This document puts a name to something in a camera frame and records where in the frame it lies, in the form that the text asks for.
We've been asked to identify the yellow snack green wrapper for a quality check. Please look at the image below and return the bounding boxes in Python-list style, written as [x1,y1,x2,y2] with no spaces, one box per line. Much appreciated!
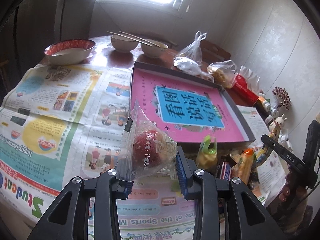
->
[196,135,217,170]

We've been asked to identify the orange snack packet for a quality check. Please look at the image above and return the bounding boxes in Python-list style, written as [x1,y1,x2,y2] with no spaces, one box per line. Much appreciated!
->
[232,148,257,185]

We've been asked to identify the red snack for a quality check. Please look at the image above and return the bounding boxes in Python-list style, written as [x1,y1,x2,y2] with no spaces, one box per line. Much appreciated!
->
[116,101,178,181]

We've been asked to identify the dark blue cookie packet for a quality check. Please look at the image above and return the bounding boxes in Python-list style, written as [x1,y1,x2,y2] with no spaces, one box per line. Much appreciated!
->
[215,155,236,181]

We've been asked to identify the crumpled white tissue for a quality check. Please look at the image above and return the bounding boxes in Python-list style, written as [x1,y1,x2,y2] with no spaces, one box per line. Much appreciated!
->
[278,128,293,152]

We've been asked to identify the newspaper sheet right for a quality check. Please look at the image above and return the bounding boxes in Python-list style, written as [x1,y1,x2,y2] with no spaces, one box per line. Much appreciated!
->
[238,106,285,207]

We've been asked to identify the white rabbit figurine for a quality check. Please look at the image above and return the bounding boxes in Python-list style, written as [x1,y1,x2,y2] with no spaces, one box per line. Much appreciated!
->
[268,114,287,132]

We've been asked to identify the small white bottle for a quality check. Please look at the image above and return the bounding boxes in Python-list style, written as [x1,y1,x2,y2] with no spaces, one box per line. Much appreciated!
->
[270,108,279,119]

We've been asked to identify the red white flower ornament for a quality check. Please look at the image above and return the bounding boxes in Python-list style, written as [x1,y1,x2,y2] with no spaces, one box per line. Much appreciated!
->
[272,86,292,110]

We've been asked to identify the orange capped bottle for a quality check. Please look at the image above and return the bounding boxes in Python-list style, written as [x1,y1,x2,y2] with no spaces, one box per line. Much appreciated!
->
[258,96,271,112]

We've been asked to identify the pink and blue book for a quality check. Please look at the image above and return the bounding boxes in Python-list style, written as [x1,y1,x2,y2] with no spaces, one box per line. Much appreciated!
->
[131,68,251,144]

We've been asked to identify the colourful student newspaper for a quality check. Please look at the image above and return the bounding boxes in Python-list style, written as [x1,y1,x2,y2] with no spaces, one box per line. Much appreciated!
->
[1,64,195,239]

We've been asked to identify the red tissue pack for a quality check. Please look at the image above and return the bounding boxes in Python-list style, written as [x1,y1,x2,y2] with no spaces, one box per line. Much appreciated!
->
[231,66,260,106]

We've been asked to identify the plastic bag with fried food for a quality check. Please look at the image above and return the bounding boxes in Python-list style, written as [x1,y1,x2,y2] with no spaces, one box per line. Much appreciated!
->
[207,60,238,89]

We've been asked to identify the crumpled white plastic bag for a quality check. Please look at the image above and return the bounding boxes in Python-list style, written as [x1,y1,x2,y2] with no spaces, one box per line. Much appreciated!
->
[174,56,214,82]

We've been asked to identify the wooden chair back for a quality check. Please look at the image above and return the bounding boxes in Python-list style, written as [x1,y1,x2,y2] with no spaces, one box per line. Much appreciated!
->
[200,40,231,63]

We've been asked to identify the clear tied plastic bag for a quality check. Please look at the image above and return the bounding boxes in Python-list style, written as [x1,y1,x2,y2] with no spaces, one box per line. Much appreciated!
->
[174,31,207,64]

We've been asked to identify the white bowl right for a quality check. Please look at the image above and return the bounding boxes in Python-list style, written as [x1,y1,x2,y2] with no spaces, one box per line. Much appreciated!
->
[140,39,169,59]

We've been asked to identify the red rimmed ceramic bowl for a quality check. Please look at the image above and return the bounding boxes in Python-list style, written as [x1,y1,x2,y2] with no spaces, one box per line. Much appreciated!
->
[44,39,96,66]

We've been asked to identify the chopstick back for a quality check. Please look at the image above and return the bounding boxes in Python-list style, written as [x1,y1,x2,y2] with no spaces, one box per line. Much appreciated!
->
[120,31,161,48]

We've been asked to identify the chopstick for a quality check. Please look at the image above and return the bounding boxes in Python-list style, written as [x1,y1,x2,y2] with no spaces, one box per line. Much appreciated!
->
[120,31,161,48]
[108,31,151,47]

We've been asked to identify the chopstick front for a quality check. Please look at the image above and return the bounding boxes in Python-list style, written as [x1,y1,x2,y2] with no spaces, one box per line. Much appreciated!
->
[108,31,151,47]

